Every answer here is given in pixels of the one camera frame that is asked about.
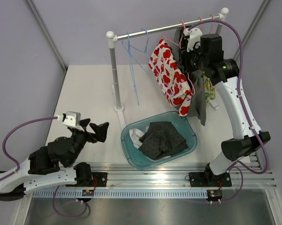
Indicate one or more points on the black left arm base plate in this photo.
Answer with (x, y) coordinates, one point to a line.
(97, 178)

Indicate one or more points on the pink hanger with poppy skirt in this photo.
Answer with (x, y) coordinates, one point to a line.
(163, 62)

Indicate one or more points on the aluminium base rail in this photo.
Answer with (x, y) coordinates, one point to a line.
(170, 176)

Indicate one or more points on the red poppy print skirt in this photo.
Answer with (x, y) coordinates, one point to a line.
(177, 88)

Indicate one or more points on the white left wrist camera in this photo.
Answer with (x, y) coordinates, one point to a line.
(70, 120)

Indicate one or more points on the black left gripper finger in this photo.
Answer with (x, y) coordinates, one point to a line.
(83, 125)
(100, 131)

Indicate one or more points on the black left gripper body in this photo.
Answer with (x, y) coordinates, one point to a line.
(85, 132)

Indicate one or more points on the white slotted cable duct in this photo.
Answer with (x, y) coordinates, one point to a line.
(124, 193)

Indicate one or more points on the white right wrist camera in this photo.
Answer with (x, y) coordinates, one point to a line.
(193, 37)

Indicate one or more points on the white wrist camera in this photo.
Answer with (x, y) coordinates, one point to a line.
(193, 37)
(70, 120)

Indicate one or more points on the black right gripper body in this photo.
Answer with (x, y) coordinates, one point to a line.
(184, 55)

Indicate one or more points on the teal plastic basin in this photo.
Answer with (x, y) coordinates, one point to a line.
(137, 159)

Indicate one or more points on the white skirt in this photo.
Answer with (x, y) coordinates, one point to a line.
(135, 134)

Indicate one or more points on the silver clothes rack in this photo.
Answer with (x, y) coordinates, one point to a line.
(112, 39)

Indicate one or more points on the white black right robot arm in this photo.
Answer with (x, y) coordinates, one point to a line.
(205, 53)

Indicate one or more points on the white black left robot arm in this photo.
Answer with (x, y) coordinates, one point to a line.
(54, 164)

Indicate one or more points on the dark grey dotted skirt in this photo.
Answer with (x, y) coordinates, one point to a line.
(176, 141)

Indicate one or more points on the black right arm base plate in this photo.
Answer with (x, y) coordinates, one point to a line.
(202, 180)

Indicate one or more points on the lemon print skirt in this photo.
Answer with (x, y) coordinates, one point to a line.
(209, 89)

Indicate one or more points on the blue wire hanger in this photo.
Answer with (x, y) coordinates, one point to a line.
(128, 49)
(144, 51)

